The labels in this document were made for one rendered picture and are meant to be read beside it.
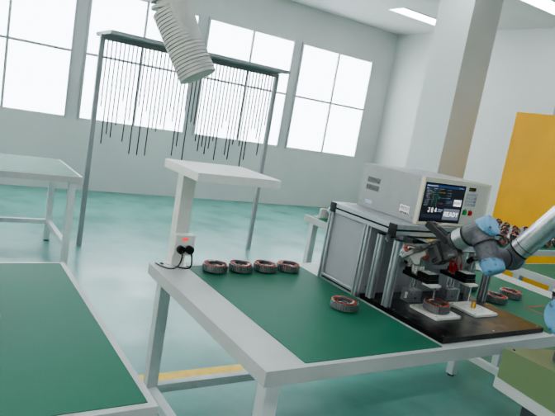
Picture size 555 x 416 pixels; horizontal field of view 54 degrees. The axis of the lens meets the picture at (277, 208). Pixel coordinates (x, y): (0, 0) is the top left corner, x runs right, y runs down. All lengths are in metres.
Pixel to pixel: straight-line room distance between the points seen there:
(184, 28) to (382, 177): 1.07
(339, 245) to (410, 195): 0.40
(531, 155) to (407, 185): 3.98
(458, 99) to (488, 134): 2.60
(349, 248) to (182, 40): 1.14
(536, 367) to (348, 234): 0.99
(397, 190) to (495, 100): 6.66
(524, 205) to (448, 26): 2.14
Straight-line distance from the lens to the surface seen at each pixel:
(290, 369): 1.66
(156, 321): 2.48
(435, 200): 2.43
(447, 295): 2.65
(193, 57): 2.39
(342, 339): 1.95
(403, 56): 10.53
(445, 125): 6.40
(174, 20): 2.43
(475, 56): 6.60
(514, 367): 1.96
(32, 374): 1.50
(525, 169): 6.34
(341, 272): 2.53
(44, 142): 8.01
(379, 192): 2.54
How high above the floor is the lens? 1.45
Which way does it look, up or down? 9 degrees down
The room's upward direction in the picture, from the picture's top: 10 degrees clockwise
